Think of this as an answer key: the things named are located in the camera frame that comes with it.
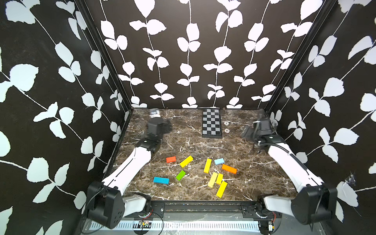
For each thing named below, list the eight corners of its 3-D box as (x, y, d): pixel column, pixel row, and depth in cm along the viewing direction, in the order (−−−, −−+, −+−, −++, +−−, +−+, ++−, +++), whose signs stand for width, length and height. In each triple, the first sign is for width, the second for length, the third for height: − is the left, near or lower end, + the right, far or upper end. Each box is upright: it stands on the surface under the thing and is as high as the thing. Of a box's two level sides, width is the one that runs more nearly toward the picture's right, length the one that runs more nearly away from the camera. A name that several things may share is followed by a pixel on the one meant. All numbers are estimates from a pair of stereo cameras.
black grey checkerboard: (202, 138, 105) (202, 135, 103) (201, 110, 123) (201, 108, 121) (223, 138, 105) (224, 136, 103) (219, 111, 123) (219, 108, 121)
